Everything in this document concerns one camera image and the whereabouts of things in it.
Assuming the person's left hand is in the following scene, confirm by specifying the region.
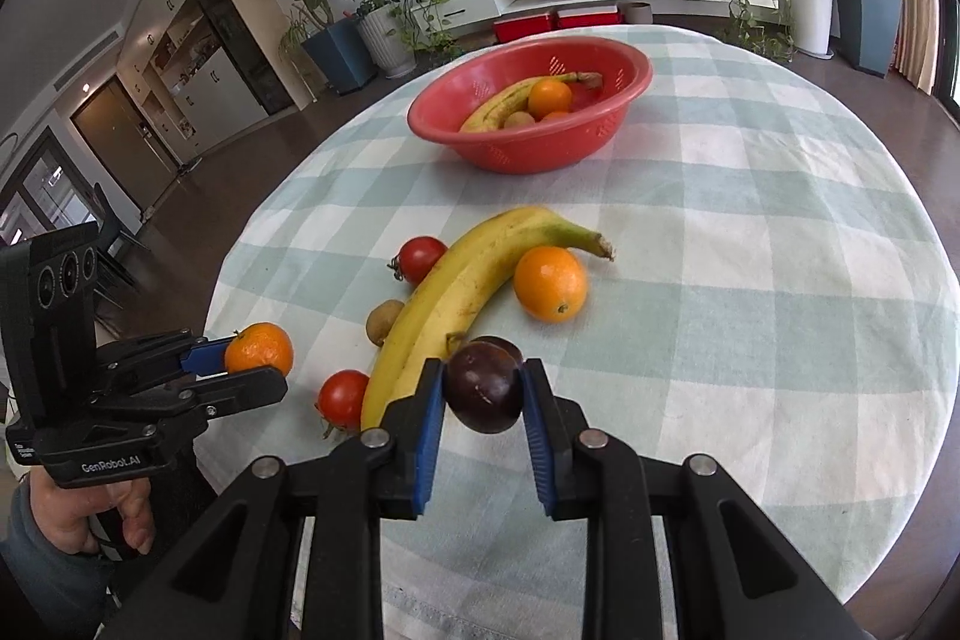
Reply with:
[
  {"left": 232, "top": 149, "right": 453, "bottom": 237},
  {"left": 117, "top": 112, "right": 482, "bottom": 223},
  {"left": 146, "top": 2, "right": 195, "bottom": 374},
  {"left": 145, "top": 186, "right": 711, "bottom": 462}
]
[{"left": 7, "top": 458, "right": 160, "bottom": 558}]

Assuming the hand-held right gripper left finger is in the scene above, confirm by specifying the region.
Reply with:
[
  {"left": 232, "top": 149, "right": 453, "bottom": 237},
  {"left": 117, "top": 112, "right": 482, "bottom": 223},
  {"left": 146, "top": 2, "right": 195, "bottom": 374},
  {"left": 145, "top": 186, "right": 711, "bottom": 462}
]
[{"left": 97, "top": 357, "right": 449, "bottom": 640}]

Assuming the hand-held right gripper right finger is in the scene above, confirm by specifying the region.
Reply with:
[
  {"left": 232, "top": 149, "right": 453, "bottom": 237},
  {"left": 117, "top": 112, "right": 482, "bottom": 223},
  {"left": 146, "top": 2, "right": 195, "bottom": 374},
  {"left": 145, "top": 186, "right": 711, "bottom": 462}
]
[{"left": 521, "top": 357, "right": 871, "bottom": 640}]

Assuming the black sliding glass door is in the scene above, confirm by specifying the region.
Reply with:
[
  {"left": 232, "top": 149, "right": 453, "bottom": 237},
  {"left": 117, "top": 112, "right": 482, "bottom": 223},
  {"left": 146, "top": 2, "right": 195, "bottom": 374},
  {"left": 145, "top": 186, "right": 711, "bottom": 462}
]
[{"left": 930, "top": 0, "right": 960, "bottom": 124}]

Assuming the orange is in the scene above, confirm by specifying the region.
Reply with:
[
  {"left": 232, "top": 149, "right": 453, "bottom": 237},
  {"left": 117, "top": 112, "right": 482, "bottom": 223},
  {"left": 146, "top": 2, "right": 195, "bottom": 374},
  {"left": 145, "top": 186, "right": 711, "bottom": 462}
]
[
  {"left": 513, "top": 245, "right": 588, "bottom": 323},
  {"left": 224, "top": 323, "right": 295, "bottom": 378},
  {"left": 528, "top": 77, "right": 574, "bottom": 118}
]

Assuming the person's left forearm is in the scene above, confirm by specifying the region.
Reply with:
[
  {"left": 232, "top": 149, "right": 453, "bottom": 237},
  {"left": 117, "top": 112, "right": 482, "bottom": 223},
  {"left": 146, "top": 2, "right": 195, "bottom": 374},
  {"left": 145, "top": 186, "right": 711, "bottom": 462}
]
[{"left": 0, "top": 482, "right": 113, "bottom": 640}]

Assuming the red plastic colander bowl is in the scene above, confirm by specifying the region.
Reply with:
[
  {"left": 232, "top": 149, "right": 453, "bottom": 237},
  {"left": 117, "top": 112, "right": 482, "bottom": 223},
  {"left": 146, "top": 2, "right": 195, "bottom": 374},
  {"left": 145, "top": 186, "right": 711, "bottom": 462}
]
[{"left": 407, "top": 38, "right": 652, "bottom": 175}]

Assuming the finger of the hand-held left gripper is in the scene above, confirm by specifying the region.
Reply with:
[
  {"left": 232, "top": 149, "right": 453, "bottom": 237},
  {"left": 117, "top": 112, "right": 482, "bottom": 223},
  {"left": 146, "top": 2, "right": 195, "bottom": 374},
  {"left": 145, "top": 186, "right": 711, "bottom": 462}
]
[
  {"left": 97, "top": 329, "right": 245, "bottom": 387},
  {"left": 161, "top": 366, "right": 288, "bottom": 423}
]

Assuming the small curved banana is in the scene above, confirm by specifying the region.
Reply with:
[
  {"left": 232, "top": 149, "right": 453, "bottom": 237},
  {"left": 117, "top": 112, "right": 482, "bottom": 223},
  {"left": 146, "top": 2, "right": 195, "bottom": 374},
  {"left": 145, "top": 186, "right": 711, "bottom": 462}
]
[{"left": 459, "top": 71, "right": 603, "bottom": 133}]

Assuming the red tomato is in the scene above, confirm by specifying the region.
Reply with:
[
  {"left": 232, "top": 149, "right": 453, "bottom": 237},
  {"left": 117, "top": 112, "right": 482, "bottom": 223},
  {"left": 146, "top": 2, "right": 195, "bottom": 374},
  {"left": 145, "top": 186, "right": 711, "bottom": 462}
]
[
  {"left": 388, "top": 236, "right": 449, "bottom": 286},
  {"left": 315, "top": 369, "right": 371, "bottom": 438}
]

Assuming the brown entrance door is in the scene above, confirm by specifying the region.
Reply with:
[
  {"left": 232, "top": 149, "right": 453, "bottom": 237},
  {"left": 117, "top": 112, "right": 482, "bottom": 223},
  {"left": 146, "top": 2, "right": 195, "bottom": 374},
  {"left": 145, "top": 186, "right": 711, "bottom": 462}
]
[{"left": 71, "top": 74, "right": 181, "bottom": 221}]

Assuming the beige wall shelving unit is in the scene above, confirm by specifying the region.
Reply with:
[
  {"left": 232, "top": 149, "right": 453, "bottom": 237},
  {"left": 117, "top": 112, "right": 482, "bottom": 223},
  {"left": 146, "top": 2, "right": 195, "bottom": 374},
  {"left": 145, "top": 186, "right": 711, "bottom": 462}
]
[{"left": 112, "top": 0, "right": 316, "bottom": 161}]

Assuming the ceiling air vent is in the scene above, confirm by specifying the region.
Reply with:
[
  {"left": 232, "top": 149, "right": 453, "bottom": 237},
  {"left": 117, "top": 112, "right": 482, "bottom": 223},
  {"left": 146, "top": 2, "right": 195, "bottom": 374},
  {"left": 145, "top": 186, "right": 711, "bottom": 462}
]
[{"left": 52, "top": 29, "right": 121, "bottom": 94}]

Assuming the large banana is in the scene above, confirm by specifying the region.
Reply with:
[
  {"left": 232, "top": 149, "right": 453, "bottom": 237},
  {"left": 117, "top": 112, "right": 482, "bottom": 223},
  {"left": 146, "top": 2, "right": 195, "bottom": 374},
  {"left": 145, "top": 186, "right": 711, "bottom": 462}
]
[{"left": 361, "top": 206, "right": 614, "bottom": 435}]

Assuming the green white checked tablecloth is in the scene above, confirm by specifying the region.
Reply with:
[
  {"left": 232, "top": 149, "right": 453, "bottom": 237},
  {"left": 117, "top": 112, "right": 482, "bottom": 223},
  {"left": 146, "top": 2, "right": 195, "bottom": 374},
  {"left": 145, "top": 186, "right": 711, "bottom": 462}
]
[{"left": 204, "top": 23, "right": 960, "bottom": 640}]

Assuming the plant in white ribbed pot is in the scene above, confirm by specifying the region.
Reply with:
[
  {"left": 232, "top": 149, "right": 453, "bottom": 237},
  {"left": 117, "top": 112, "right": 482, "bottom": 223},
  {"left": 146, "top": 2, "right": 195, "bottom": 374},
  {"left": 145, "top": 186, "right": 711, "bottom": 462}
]
[{"left": 355, "top": 0, "right": 417, "bottom": 79}]

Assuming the dark purple plum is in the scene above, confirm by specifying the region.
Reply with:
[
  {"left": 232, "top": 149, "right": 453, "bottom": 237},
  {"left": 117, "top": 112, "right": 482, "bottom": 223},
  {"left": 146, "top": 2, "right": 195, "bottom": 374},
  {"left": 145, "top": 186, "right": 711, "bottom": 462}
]
[
  {"left": 442, "top": 342, "right": 524, "bottom": 435},
  {"left": 472, "top": 335, "right": 524, "bottom": 365}
]

